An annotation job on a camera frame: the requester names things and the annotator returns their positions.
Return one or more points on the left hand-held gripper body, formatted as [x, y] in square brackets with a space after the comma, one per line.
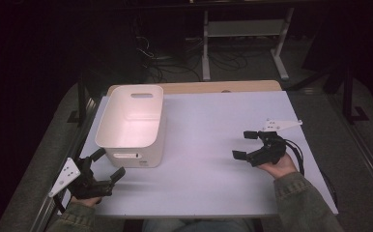
[88, 188]

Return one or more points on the black metal stand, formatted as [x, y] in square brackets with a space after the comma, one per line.
[82, 103]
[349, 103]

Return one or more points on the person's right hand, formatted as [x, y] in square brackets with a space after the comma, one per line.
[281, 167]

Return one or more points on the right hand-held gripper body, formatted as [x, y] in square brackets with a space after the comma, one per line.
[270, 151]

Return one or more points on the white metal stand frame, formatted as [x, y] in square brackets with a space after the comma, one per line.
[244, 28]

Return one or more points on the person's left hand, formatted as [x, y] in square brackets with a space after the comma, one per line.
[86, 201]

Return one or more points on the wooden table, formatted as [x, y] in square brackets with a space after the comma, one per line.
[207, 87]

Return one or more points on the white plastic storage bin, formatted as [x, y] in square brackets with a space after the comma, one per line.
[133, 125]

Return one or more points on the white work board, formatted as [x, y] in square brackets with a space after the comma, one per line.
[207, 180]

